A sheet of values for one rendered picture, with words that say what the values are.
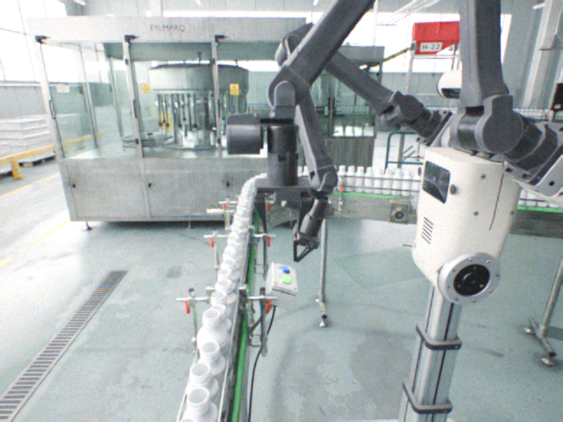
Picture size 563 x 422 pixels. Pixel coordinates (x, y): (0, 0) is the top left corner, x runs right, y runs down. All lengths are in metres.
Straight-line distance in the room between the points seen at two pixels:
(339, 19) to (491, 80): 0.28
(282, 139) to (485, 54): 0.37
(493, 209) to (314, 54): 0.57
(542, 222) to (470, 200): 1.65
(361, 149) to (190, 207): 3.19
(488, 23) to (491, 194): 0.39
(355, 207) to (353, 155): 3.77
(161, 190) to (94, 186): 0.78
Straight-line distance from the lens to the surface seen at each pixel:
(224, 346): 0.80
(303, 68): 0.60
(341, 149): 6.01
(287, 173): 0.60
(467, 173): 0.89
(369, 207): 2.35
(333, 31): 0.62
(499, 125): 0.70
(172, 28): 4.06
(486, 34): 0.72
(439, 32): 7.35
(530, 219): 2.52
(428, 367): 1.24
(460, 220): 0.92
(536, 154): 0.77
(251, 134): 0.59
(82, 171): 4.56
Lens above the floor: 1.65
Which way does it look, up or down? 20 degrees down
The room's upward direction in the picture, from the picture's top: straight up
